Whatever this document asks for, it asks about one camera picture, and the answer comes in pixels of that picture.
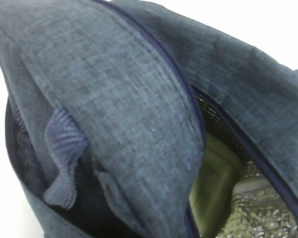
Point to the navy blue lunch bag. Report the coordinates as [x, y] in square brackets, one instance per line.
[109, 107]

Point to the green lid glass container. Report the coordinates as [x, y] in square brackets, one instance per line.
[211, 191]

